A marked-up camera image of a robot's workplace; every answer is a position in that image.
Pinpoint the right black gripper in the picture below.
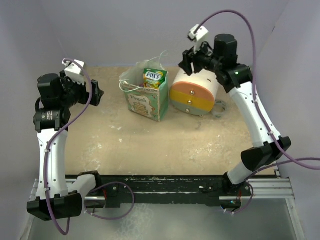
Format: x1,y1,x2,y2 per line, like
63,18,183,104
179,38,223,76

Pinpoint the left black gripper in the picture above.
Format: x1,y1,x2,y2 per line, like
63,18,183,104
59,71,103,109

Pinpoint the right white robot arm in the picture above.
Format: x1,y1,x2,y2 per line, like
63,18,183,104
179,33,292,196

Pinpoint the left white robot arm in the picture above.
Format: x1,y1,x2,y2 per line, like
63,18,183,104
27,70,104,221

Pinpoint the cream round drawer cabinet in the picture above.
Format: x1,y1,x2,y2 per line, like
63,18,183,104
169,69,220,116

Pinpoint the clear tape roll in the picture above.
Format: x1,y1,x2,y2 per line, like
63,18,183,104
211,100,227,118

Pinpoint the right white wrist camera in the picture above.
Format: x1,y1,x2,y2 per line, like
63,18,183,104
187,24,209,54

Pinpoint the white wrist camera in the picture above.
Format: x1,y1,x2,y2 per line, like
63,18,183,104
187,24,209,54
63,61,85,85

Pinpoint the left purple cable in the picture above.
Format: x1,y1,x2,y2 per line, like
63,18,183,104
42,58,136,236

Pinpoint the purple cable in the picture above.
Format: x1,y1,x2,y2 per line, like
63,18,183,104
42,58,136,236
197,9,320,215

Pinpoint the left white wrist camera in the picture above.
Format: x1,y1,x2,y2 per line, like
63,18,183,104
63,61,85,85

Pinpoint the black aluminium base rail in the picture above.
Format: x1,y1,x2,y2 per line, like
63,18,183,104
29,171,296,208

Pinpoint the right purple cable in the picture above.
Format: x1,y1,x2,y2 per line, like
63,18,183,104
197,9,320,215

